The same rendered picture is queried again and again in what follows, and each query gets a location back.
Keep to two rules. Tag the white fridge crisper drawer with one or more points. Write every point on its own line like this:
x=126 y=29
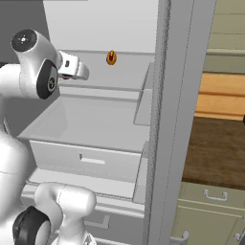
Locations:
x=95 y=127

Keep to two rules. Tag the grey fridge door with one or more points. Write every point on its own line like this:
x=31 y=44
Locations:
x=182 y=95

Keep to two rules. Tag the beige cabinet drawer front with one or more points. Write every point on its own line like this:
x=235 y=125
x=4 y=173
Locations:
x=194 y=194

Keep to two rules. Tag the white fridge shelf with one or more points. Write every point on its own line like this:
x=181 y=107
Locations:
x=121 y=75

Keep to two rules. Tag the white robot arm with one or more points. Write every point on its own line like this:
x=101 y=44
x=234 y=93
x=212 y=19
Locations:
x=22 y=79

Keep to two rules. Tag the grey fridge door bin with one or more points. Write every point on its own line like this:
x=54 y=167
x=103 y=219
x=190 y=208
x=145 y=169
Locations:
x=142 y=178
x=145 y=105

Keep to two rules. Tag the beige cupboard door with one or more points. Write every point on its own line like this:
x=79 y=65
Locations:
x=204 y=226

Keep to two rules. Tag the beige cupboard run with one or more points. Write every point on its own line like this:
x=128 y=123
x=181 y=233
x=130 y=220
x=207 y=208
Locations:
x=226 y=35

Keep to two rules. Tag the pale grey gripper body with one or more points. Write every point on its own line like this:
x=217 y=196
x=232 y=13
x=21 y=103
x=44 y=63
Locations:
x=83 y=71

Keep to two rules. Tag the grey fridge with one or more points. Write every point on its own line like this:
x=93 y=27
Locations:
x=95 y=25

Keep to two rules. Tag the red strawberry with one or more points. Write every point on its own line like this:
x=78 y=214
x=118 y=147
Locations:
x=111 y=58

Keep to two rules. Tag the grey freezer drawer front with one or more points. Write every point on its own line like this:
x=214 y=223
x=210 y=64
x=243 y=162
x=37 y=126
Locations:
x=127 y=228

